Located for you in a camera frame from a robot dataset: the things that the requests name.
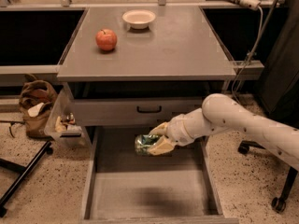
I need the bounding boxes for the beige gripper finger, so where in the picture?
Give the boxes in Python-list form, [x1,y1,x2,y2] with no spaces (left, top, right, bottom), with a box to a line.
[149,122,168,136]
[148,135,176,156]

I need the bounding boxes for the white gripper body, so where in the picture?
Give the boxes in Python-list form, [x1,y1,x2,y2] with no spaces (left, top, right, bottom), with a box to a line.
[165,115,191,147]

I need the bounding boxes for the crushed green soda can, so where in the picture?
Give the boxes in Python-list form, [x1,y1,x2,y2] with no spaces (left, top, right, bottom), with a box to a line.
[135,134,161,156]

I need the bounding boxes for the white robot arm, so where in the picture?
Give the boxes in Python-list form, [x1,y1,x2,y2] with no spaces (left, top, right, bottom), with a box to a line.
[148,93,299,171]

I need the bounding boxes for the closed grey top drawer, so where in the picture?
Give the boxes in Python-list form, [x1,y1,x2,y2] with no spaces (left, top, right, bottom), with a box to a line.
[71,97,203,126]

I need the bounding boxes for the open grey middle drawer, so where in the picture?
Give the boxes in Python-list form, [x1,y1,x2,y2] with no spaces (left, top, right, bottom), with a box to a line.
[79,127,239,224]

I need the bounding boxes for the grey drawer cabinet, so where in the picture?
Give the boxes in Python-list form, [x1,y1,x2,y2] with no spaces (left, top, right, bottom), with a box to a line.
[58,6,235,130]

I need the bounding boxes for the clear plastic storage bin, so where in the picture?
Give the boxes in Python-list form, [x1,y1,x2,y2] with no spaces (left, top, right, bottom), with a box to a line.
[44,90,87,147]

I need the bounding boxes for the red apple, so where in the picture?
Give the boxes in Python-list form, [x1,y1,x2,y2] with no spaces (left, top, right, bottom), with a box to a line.
[95,29,118,51]

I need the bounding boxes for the white paper bowl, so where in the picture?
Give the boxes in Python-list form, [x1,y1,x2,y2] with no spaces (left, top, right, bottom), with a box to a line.
[122,9,156,30]

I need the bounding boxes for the black office chair base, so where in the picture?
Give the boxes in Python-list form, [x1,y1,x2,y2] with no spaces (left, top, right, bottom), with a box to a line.
[237,140,299,214]

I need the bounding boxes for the brown fabric bag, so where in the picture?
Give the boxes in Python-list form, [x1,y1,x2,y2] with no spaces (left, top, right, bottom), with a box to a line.
[19,74,58,138]

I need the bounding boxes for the black metal stand legs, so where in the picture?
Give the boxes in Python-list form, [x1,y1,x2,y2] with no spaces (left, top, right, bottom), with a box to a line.
[0,141,53,217]

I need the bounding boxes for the black drawer handle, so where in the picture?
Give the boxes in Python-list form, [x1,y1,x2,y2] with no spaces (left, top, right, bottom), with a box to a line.
[136,105,162,114]

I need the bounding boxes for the white hanging cable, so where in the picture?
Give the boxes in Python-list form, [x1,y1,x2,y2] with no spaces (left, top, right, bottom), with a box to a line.
[230,5,264,105]

